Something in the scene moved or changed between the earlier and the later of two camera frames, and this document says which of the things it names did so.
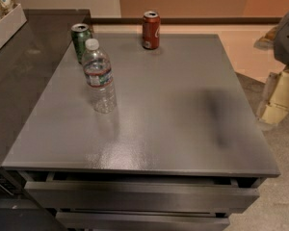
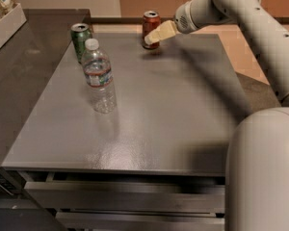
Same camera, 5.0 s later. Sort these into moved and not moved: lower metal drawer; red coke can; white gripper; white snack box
Moved: white gripper
Not moved: lower metal drawer; red coke can; white snack box
